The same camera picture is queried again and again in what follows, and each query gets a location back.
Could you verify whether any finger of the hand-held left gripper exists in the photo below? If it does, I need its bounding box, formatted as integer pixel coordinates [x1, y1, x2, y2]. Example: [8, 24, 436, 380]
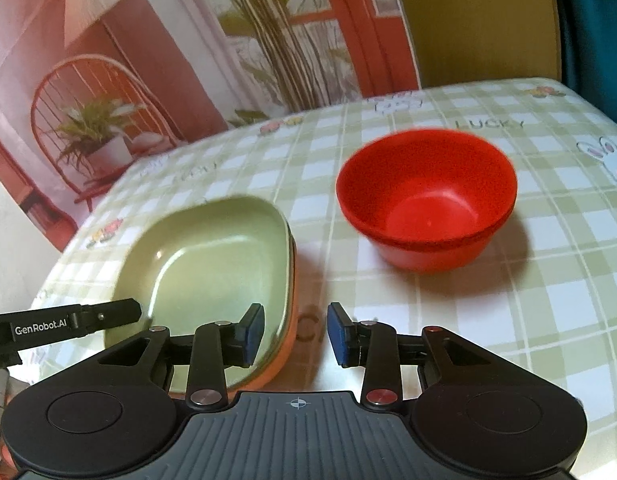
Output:
[81, 298, 142, 335]

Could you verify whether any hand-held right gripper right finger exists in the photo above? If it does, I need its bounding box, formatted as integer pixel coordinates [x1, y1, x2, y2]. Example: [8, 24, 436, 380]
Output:
[327, 302, 497, 408]

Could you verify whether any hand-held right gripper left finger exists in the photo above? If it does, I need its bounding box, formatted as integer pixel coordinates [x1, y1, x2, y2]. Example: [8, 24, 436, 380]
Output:
[96, 303, 266, 411]

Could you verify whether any green square plate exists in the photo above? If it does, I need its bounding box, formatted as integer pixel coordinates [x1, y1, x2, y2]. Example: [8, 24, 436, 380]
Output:
[253, 220, 302, 392]
[111, 195, 294, 391]

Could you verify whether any red plastic bowl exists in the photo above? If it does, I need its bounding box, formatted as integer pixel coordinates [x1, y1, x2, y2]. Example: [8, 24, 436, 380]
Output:
[346, 210, 517, 274]
[336, 129, 518, 250]

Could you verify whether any printed room backdrop cloth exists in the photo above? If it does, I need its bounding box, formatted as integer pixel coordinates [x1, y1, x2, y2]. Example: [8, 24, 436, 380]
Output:
[0, 0, 424, 256]

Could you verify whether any tan board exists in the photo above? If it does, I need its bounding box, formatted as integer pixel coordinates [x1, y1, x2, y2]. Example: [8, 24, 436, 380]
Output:
[389, 0, 564, 90]

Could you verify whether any teal curtain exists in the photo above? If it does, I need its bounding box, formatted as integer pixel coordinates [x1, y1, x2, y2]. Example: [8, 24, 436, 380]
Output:
[549, 0, 617, 133]

